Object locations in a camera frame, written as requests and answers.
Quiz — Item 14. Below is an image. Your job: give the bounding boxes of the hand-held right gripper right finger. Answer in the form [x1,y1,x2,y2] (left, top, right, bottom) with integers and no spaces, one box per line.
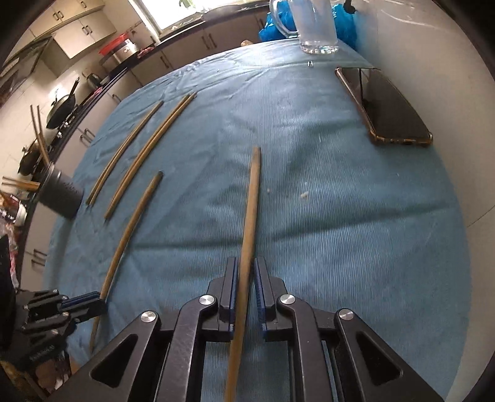
[253,256,445,402]

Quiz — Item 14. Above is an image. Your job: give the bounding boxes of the silver rice cooker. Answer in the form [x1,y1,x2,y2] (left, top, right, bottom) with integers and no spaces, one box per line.
[102,41,139,68]

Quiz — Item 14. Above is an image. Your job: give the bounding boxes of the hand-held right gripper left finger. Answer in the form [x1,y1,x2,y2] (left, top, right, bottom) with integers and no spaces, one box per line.
[48,256,238,402]

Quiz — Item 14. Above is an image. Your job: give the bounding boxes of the clear glass mug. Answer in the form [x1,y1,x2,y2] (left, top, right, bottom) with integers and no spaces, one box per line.
[269,0,340,55]

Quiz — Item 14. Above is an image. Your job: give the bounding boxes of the black wok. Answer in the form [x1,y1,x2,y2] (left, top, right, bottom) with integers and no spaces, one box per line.
[45,77,81,130]

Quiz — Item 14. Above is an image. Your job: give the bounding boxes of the smartphone in brown case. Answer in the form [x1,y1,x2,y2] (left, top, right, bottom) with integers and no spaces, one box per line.
[334,66,434,148]

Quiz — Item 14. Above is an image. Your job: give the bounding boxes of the blue plastic bag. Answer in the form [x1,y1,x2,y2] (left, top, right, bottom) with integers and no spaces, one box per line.
[258,0,358,51]

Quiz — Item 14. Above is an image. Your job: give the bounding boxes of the dark grey chopstick holder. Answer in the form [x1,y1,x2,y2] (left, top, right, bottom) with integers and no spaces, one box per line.
[39,162,85,219]

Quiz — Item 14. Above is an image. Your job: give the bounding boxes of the black kitchen countertop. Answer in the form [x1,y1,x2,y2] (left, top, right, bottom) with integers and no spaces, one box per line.
[23,4,271,194]

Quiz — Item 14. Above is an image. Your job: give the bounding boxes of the kitchen window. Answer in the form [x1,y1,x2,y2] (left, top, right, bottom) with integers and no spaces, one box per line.
[129,0,271,35]

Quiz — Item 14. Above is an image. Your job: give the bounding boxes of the bundle of wooden chopsticks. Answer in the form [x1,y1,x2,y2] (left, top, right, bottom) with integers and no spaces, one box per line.
[19,8,271,287]

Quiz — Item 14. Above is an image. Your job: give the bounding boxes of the red plastic basin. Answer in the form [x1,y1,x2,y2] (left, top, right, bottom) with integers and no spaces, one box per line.
[98,33,132,55]

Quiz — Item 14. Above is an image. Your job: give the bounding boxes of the gas stove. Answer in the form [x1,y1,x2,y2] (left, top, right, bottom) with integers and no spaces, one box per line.
[15,116,74,174]

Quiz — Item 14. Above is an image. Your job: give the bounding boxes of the beige upper kitchen cabinets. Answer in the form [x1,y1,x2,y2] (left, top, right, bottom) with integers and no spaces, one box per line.
[27,0,118,70]

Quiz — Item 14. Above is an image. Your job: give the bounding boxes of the steel range hood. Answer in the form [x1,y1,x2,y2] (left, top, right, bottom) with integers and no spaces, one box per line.
[0,36,53,97]

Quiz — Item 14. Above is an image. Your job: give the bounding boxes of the blue table cloth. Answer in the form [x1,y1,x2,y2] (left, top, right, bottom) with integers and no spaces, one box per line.
[42,39,474,402]

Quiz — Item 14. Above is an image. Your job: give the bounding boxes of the steel pot with lid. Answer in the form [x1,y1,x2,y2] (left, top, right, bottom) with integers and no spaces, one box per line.
[17,143,49,174]

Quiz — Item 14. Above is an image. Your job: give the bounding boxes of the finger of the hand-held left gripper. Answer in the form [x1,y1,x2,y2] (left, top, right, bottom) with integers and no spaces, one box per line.
[24,288,102,312]
[21,301,108,335]

